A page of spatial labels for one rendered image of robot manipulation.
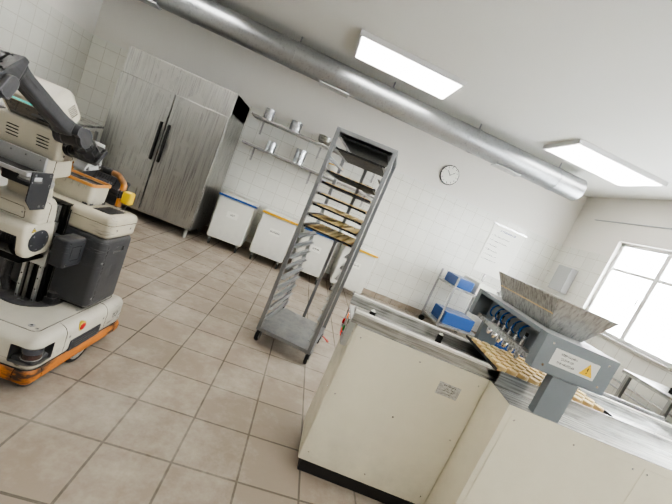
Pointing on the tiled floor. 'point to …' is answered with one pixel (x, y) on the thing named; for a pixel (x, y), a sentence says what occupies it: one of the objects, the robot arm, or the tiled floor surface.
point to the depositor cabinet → (546, 460)
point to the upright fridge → (171, 139)
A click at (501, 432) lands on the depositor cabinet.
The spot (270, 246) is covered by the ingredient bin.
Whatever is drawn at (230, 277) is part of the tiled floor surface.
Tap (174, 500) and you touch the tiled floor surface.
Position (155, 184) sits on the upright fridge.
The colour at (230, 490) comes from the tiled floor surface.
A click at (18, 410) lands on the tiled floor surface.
